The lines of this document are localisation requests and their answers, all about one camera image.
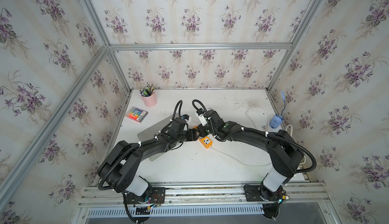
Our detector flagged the pens in cup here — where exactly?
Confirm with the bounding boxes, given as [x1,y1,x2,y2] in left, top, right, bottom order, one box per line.
[140,83,155,97]

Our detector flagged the white power strip cord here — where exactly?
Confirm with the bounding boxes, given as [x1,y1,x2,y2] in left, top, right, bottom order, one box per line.
[209,146,274,167]

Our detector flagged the colourful sticky note pad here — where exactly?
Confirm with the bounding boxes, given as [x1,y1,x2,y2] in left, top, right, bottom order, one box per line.
[125,107,149,123]

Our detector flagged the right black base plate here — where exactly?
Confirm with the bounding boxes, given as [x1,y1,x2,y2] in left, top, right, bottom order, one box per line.
[243,183,286,202]

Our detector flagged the pink pen cup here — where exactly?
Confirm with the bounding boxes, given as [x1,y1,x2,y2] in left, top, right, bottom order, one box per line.
[141,92,157,108]

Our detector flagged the white lamp usb cable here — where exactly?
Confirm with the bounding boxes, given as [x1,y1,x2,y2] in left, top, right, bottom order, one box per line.
[245,107,271,131]

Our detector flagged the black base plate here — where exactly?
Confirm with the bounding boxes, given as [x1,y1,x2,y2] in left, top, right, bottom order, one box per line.
[243,183,286,202]
[126,187,166,205]

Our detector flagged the orange power strip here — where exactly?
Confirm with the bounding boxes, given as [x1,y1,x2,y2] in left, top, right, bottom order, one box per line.
[198,136,213,149]

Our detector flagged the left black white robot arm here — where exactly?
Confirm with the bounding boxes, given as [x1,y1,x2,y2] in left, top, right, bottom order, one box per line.
[97,100,199,196]

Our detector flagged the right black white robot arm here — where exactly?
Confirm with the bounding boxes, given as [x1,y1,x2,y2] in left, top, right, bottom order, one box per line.
[192,99,317,202]

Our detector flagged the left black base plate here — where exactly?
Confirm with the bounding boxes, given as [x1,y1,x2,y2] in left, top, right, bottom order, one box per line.
[126,187,166,205]

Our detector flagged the silver laptop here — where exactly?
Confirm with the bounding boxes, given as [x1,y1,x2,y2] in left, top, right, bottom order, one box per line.
[137,116,172,142]

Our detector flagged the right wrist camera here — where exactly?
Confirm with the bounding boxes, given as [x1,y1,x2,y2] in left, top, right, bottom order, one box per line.
[197,112,208,127]

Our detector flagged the aluminium mounting rail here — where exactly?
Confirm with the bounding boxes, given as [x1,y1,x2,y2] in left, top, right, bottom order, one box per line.
[77,181,330,208]

